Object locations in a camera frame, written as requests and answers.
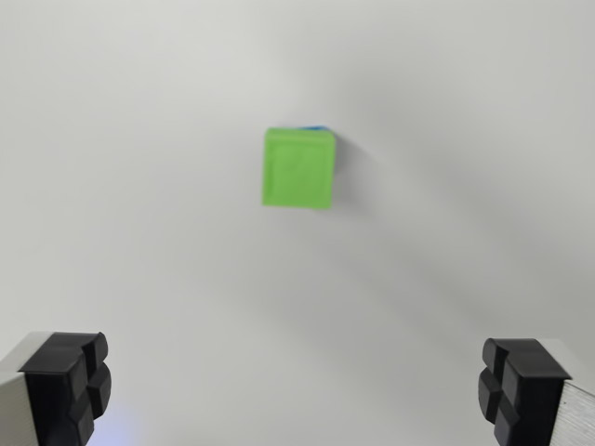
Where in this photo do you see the green embossed toy cube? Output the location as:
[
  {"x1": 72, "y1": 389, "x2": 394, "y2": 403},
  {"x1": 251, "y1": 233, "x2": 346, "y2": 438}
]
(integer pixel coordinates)
[{"x1": 260, "y1": 126, "x2": 337, "y2": 211}]

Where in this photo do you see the gripper right finger with silver black pad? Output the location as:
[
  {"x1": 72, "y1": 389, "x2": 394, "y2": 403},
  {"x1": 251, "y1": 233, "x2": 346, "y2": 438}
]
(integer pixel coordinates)
[{"x1": 477, "y1": 337, "x2": 595, "y2": 446}]

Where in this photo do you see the gripper left finger with silver black pad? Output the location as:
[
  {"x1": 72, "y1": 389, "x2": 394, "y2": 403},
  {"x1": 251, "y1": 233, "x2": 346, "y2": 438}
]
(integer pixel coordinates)
[{"x1": 0, "y1": 331, "x2": 112, "y2": 446}]

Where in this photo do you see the blue embossed toy cube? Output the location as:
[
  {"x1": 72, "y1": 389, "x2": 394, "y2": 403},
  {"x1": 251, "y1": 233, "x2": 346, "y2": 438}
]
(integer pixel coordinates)
[{"x1": 295, "y1": 123, "x2": 339, "y2": 159}]

